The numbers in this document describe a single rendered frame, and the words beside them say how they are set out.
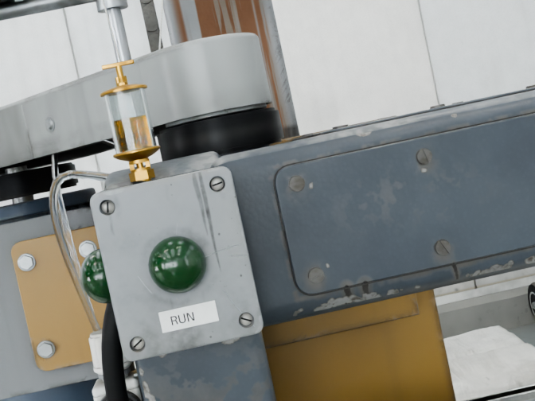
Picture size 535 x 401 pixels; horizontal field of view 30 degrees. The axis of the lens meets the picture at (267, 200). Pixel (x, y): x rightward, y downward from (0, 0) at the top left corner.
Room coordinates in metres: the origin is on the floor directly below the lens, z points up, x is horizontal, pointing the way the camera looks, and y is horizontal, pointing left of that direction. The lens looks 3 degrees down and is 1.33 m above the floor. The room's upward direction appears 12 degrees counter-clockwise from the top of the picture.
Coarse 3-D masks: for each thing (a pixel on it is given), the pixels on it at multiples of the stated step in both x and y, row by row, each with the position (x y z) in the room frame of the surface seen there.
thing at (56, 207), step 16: (112, 144) 0.91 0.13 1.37; (64, 176) 0.67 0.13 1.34; (80, 176) 0.66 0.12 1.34; (96, 176) 0.66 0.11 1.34; (64, 208) 0.84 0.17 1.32; (64, 224) 0.83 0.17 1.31; (64, 240) 0.73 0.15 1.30; (64, 256) 0.74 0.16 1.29; (80, 288) 0.76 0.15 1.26; (96, 320) 0.79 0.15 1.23
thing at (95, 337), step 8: (96, 336) 0.77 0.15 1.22; (96, 344) 0.77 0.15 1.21; (96, 352) 0.77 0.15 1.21; (96, 360) 0.77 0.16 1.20; (128, 360) 0.78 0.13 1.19; (96, 368) 0.77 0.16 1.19; (128, 368) 0.78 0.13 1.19; (128, 376) 0.78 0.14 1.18; (136, 376) 0.78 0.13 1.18; (96, 384) 0.77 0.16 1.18; (128, 384) 0.77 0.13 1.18; (136, 384) 0.77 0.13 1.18; (96, 392) 0.76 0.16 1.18; (104, 392) 0.76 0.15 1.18; (136, 392) 0.77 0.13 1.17; (96, 400) 0.76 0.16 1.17
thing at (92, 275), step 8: (88, 256) 0.53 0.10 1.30; (96, 256) 0.53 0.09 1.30; (88, 264) 0.53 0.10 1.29; (96, 264) 0.52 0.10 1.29; (80, 272) 0.53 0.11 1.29; (88, 272) 0.52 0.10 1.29; (96, 272) 0.52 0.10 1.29; (104, 272) 0.52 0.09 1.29; (80, 280) 0.53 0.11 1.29; (88, 280) 0.52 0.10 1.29; (96, 280) 0.52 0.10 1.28; (104, 280) 0.52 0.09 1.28; (88, 288) 0.53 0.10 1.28; (96, 288) 0.52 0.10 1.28; (104, 288) 0.52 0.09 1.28; (96, 296) 0.53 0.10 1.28; (104, 296) 0.53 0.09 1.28
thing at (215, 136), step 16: (256, 112) 0.69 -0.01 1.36; (272, 112) 0.70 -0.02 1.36; (176, 128) 0.69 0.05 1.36; (192, 128) 0.68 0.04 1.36; (208, 128) 0.68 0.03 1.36; (224, 128) 0.68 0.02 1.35; (240, 128) 0.68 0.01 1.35; (256, 128) 0.69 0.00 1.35; (272, 128) 0.70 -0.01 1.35; (160, 144) 0.71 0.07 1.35; (176, 144) 0.69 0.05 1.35; (192, 144) 0.68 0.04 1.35; (208, 144) 0.68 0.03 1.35; (224, 144) 0.68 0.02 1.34; (240, 144) 0.68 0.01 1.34; (256, 144) 0.69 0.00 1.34
